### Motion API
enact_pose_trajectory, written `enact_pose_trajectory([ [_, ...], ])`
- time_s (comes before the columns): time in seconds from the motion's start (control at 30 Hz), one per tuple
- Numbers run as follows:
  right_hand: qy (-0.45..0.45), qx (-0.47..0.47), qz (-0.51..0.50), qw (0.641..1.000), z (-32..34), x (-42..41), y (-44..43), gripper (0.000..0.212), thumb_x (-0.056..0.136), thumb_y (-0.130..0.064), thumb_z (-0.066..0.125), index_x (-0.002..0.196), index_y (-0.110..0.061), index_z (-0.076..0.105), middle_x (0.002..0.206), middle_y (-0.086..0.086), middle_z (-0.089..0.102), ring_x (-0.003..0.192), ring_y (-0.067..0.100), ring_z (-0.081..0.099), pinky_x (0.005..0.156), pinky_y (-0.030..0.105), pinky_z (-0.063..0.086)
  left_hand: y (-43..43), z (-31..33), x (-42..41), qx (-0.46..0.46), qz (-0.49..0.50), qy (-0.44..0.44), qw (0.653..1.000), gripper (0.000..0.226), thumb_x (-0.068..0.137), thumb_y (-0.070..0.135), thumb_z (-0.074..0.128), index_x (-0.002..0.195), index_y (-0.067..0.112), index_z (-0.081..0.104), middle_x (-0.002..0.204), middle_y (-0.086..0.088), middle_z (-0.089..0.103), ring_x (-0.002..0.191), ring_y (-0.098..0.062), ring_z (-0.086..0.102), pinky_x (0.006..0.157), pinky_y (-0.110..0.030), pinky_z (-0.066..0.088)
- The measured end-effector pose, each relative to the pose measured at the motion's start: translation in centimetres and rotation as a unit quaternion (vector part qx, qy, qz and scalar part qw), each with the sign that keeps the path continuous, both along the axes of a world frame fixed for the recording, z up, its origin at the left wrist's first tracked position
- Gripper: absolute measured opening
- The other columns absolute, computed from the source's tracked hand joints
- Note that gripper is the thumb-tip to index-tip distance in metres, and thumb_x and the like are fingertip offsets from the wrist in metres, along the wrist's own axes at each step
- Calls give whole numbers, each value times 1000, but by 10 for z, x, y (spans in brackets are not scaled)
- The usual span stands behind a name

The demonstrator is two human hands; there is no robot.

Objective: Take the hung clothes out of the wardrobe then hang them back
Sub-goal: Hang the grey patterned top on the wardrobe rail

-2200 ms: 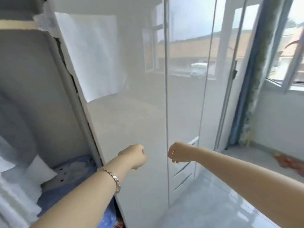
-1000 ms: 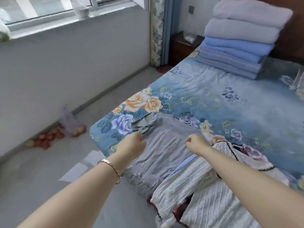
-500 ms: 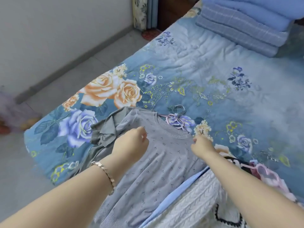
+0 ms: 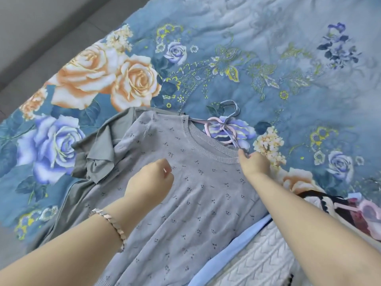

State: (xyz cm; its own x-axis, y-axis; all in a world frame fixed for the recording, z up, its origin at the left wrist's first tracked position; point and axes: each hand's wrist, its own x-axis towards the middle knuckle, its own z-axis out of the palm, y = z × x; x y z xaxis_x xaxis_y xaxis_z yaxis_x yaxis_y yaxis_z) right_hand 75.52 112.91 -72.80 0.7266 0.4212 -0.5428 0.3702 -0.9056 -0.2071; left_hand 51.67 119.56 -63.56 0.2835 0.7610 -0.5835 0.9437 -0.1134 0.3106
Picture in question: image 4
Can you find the person's right hand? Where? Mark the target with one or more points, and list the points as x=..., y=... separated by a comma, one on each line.
x=256, y=165

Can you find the person's left hand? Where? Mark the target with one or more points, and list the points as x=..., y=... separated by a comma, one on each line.
x=148, y=184

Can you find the pale grey shirt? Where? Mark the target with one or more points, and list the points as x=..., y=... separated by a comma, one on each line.
x=193, y=205

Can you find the dark grey t-shirt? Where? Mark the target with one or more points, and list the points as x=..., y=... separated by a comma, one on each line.
x=98, y=151

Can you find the pink heart hanger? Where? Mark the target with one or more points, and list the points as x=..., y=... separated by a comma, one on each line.
x=372, y=205
x=212, y=118

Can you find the light blue shirt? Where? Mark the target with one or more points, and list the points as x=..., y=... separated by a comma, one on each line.
x=223, y=259

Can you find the white knit cardigan black trim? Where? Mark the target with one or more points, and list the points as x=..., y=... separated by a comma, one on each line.
x=262, y=265

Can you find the person's right forearm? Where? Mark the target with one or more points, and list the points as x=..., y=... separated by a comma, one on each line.
x=312, y=235

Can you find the person's left forearm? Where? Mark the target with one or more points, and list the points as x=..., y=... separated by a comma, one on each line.
x=59, y=259

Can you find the blue floral bed quilt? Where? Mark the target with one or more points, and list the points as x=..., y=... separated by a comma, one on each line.
x=268, y=26

